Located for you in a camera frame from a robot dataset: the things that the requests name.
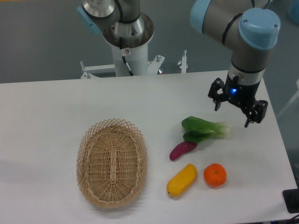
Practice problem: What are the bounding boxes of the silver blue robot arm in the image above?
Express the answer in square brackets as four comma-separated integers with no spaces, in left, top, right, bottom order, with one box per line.
[77,0,281,123]

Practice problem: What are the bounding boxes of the yellow mango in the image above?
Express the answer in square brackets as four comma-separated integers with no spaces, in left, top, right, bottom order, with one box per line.
[166,164,197,197]

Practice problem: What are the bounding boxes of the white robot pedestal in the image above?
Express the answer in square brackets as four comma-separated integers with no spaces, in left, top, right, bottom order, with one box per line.
[80,14,189,79]

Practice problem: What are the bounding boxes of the green bok choy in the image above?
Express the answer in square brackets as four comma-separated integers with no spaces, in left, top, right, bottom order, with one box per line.
[181,116,232,143]

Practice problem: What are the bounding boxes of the black device at edge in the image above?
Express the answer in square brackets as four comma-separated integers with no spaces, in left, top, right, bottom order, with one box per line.
[282,189,299,214]

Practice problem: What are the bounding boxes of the purple sweet potato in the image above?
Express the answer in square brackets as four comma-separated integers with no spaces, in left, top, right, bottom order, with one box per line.
[169,141,198,161]

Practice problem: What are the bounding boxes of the orange tangerine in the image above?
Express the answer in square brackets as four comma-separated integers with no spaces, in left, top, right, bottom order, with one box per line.
[204,163,227,187]

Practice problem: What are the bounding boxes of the woven wicker basket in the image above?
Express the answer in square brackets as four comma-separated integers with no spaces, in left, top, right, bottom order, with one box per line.
[76,119,148,209]

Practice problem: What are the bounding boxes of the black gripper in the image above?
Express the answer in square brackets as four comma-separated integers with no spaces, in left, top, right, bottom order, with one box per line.
[208,75,268,128]

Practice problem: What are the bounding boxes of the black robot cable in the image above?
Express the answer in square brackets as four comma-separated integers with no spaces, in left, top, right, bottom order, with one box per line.
[119,37,135,77]

